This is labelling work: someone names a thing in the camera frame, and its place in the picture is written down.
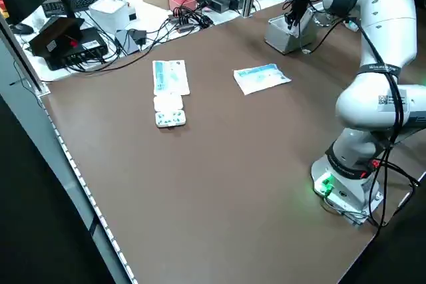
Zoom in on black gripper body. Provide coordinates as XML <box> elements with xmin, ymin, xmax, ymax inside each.
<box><xmin>288</xmin><ymin>0</ymin><xmax>310</xmax><ymax>21</ymax></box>

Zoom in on aluminium first-aid case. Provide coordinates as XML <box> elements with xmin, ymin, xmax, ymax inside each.
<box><xmin>264</xmin><ymin>7</ymin><xmax>318</xmax><ymax>55</ymax></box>

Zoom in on open white plastic pill box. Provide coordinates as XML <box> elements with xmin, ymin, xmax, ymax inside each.
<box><xmin>153</xmin><ymin>94</ymin><xmax>188</xmax><ymax>130</ymax></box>

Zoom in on wide blue-white flat packet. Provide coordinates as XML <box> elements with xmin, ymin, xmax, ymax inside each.
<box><xmin>232</xmin><ymin>63</ymin><xmax>293</xmax><ymax>96</ymax></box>

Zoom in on dark usb hub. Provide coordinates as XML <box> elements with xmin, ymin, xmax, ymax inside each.
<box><xmin>167</xmin><ymin>13</ymin><xmax>196</xmax><ymax>34</ymax></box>

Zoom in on red box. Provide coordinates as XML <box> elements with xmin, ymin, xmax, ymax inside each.
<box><xmin>168</xmin><ymin>0</ymin><xmax>198</xmax><ymax>13</ymax></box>

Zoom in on long blue-white flat packet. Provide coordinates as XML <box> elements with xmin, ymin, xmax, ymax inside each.
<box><xmin>152</xmin><ymin>59</ymin><xmax>191</xmax><ymax>96</ymax></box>

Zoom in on black plug adapter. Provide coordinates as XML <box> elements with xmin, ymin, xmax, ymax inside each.
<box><xmin>128</xmin><ymin>29</ymin><xmax>148</xmax><ymax>46</ymax></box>

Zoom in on grey power adapter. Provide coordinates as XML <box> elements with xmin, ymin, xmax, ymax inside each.
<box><xmin>114</xmin><ymin>29</ymin><xmax>139</xmax><ymax>55</ymax></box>

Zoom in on white cube box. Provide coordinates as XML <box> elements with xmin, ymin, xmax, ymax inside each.
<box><xmin>89</xmin><ymin>0</ymin><xmax>138</xmax><ymax>35</ymax></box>

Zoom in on black keyboard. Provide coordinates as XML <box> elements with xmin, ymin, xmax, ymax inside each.
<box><xmin>42</xmin><ymin>0</ymin><xmax>122</xmax><ymax>19</ymax></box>

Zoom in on dark tilted plate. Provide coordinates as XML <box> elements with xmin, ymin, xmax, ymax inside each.
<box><xmin>29</xmin><ymin>17</ymin><xmax>86</xmax><ymax>59</ymax></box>

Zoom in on black mouse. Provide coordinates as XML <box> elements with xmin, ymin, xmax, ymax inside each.
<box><xmin>9</xmin><ymin>23</ymin><xmax>34</xmax><ymax>35</ymax></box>

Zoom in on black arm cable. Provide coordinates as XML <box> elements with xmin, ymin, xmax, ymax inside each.
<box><xmin>352</xmin><ymin>17</ymin><xmax>420</xmax><ymax>230</ymax></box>

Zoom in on black network switch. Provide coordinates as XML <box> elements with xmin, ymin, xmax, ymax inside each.
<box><xmin>45</xmin><ymin>27</ymin><xmax>109</xmax><ymax>71</ymax></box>

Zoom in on aluminium table edge rail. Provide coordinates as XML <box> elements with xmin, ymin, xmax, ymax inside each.
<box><xmin>0</xmin><ymin>92</ymin><xmax>139</xmax><ymax>284</ymax></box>

